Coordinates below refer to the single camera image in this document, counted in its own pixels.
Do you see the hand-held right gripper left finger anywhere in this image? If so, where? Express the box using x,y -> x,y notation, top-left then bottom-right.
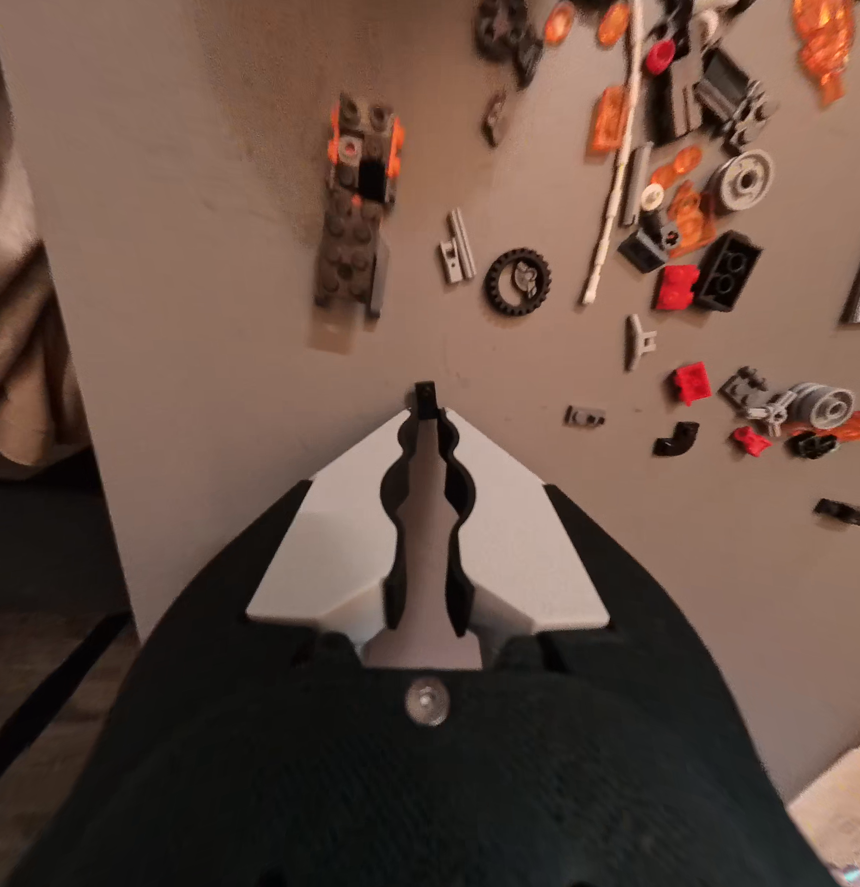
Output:
246,409 -> 412,659

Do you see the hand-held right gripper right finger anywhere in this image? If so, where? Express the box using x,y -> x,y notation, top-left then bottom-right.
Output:
440,409 -> 611,669

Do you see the dark grey orange lego chassis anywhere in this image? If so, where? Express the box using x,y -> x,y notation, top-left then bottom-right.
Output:
312,92 -> 407,324

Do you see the black lego elbow piece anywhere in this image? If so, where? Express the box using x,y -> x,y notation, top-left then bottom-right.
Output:
653,420 -> 701,458

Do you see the red lego plate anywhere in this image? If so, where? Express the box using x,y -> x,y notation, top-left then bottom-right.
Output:
672,362 -> 713,406

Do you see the grey t-shaped lego piece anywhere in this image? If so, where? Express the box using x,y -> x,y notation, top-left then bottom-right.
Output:
624,313 -> 658,371

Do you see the red lego brick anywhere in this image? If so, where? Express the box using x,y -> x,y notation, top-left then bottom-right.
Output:
653,263 -> 701,310

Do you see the black lego connector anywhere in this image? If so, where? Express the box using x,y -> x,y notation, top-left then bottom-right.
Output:
783,431 -> 841,460

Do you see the grey lego clip bar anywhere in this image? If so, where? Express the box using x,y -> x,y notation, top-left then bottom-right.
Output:
438,208 -> 477,285

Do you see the grey lego wheel hub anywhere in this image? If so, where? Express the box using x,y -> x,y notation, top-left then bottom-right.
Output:
707,149 -> 777,212
790,383 -> 857,431

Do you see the black square lego brick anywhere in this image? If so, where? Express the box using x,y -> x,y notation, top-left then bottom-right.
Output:
690,231 -> 763,311

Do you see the orange transparent lego shard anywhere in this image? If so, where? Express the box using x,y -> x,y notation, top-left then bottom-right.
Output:
793,411 -> 860,444

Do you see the grey lego tube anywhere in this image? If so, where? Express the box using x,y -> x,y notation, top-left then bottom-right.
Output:
620,142 -> 654,226

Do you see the orange transparent rectangular lego plate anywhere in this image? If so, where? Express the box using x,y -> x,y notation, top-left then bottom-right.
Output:
586,85 -> 633,155

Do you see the black long lego piece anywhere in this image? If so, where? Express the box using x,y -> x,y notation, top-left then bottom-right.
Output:
648,69 -> 701,144

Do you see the grey studded lego plate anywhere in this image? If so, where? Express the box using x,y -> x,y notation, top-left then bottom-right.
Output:
721,83 -> 777,150

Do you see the black curved lego slope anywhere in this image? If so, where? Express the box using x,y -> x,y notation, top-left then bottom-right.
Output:
700,45 -> 753,119

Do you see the white lego tube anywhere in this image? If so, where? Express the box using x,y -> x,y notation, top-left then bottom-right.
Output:
693,0 -> 743,39

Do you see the orange transparent lego flame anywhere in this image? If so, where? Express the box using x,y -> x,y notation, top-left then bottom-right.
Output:
790,0 -> 857,105

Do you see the small black rubber tyre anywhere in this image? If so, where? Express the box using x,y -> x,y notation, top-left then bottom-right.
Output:
483,247 -> 553,318

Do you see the beige blanket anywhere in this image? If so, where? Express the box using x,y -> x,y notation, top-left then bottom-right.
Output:
0,21 -> 91,479

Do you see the pale cardboard box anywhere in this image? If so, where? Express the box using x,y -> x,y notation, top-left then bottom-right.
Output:
783,748 -> 860,887

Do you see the pile of black connector pieces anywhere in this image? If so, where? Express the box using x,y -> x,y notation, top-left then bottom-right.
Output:
473,0 -> 545,87

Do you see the dark grey lego bracket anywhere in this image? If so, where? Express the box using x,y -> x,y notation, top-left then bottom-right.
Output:
617,223 -> 675,273

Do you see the white lego chain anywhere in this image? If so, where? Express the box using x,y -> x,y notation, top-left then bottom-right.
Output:
580,0 -> 646,306

